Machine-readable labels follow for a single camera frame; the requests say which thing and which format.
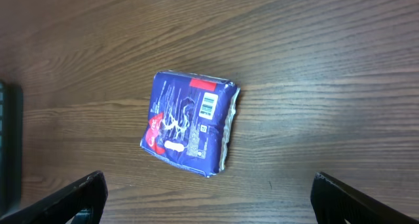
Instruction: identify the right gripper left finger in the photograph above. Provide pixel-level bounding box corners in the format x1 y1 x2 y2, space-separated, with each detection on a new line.
1 170 108 224

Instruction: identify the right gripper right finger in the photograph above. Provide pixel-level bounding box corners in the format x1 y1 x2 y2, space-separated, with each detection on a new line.
310 172 418 224

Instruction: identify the purple sanitary pad pack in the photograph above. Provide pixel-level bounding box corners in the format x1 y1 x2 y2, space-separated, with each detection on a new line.
140 71 240 177

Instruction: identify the grey plastic mesh basket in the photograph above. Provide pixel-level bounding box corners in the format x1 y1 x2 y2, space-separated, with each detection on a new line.
1 82 24 216

